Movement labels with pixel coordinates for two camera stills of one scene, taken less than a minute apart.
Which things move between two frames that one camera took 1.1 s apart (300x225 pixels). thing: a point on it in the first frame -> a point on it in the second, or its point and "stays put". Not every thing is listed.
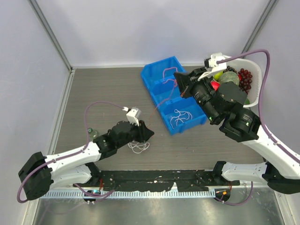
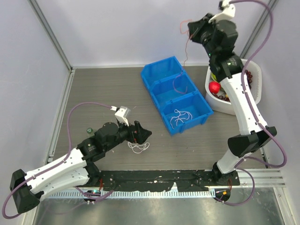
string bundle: [183, 115] stays put
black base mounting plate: [157, 180] stays put
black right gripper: [183, 78] -> [195, 28]
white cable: [138, 149] stays put
